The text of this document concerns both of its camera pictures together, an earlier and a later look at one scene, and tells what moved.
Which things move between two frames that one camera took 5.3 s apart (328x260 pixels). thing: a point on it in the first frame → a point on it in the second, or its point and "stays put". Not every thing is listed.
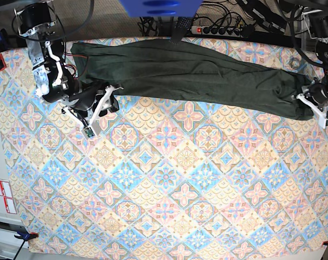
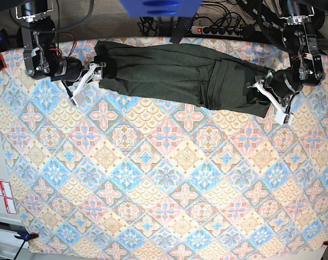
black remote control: [182, 27] stays put
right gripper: [320, 93] → [283, 84]
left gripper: [85, 99] → [71, 69]
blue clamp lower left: [25, 236] stays put
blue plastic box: [162, 8] stays put
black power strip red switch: [216, 30] stays put
